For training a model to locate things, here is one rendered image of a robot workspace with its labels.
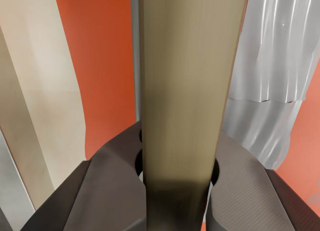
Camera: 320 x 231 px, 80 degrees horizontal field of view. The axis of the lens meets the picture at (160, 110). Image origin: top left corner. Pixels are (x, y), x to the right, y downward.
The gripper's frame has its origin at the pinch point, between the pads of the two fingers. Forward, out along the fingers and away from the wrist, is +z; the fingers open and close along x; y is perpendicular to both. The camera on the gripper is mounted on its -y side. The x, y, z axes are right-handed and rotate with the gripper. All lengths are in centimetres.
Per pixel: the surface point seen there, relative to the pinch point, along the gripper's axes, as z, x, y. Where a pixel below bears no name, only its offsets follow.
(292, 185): 5.3, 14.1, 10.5
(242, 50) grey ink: 5.2, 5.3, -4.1
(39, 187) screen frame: 3.4, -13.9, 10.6
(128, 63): 5.3, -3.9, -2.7
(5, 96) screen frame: 3.4, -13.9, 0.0
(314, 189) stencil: 5.3, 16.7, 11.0
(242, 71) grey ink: 5.1, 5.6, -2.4
